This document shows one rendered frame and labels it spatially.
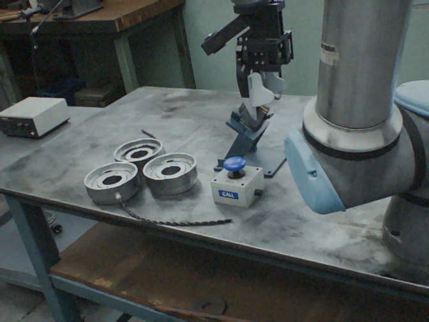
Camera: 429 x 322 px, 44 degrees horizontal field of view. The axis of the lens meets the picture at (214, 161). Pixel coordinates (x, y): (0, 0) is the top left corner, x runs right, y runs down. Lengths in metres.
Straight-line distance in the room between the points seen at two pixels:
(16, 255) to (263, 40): 1.46
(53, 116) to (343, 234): 1.19
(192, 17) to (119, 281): 1.90
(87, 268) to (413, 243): 0.80
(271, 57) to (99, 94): 2.08
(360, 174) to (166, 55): 2.50
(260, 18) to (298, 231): 0.36
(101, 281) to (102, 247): 0.13
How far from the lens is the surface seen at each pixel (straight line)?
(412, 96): 0.70
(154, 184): 1.00
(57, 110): 1.82
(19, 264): 2.07
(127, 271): 1.27
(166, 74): 3.12
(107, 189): 1.00
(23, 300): 2.26
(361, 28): 0.53
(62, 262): 1.37
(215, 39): 0.98
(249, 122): 1.01
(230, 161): 0.92
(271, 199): 0.94
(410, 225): 0.77
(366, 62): 0.55
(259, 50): 0.92
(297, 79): 2.70
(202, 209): 0.94
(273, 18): 0.92
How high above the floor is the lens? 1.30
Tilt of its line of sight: 27 degrees down
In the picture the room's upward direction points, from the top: 10 degrees counter-clockwise
